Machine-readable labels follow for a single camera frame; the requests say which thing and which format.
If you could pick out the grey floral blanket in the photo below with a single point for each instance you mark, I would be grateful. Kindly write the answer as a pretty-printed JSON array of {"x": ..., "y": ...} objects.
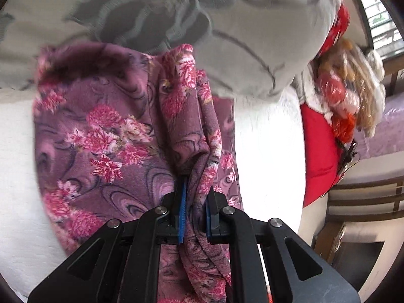
[{"x": 252, "y": 38}]

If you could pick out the purple bed sheet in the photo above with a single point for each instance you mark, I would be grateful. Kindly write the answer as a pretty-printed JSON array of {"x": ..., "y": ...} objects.
[{"x": 385, "y": 129}]

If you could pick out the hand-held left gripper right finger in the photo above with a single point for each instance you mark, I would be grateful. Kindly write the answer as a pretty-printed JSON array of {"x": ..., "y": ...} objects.
[{"x": 209, "y": 221}]

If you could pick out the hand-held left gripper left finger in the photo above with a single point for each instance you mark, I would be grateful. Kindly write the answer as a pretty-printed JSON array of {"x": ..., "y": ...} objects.
[{"x": 181, "y": 210}]

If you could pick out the blonde doll in red dress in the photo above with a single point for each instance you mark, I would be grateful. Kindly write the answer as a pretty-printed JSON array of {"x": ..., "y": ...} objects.
[{"x": 344, "y": 91}]

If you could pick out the wooden chair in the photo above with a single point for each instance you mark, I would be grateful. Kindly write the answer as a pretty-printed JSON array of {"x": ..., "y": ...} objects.
[{"x": 356, "y": 202}]

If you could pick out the white bed sheet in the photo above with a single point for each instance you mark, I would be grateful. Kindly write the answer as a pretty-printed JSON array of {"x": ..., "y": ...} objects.
[{"x": 268, "y": 151}]

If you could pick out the pink floral fleece garment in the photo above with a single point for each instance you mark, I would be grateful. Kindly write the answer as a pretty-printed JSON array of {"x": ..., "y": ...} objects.
[{"x": 110, "y": 132}]

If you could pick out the red patterned cloth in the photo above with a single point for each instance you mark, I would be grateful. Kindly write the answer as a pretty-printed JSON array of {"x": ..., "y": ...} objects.
[{"x": 318, "y": 151}]

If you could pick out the window with bars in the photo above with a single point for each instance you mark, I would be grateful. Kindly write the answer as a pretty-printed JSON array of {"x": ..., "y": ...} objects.
[{"x": 378, "y": 6}]

